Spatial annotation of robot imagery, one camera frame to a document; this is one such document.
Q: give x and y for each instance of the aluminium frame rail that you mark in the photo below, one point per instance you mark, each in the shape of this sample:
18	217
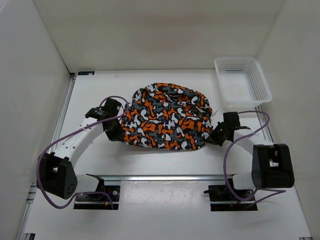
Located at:
62	113
262	120

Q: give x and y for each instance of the front aluminium rail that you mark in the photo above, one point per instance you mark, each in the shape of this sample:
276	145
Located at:
210	177

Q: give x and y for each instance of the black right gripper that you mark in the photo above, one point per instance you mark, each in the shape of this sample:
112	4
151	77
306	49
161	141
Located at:
213	138

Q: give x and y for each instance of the small blue label sticker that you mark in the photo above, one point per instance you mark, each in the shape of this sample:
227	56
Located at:
86	73

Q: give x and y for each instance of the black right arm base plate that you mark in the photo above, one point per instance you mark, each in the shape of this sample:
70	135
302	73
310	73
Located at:
222	200

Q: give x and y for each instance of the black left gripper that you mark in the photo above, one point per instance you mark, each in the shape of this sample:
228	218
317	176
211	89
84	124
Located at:
118	135

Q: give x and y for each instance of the left aluminium frame rail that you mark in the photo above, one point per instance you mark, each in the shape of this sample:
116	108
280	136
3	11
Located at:
62	113

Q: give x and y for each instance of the orange camouflage shorts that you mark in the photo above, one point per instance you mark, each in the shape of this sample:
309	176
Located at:
167	116

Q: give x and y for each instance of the white perforated plastic basket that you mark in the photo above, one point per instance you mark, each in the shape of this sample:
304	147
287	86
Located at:
242	82

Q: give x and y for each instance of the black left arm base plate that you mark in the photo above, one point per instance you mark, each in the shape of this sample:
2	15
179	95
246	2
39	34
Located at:
100	201

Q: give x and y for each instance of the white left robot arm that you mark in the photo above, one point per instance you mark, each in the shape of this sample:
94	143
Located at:
56	174

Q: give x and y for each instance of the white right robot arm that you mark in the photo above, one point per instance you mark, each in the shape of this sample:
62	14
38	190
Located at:
271	165

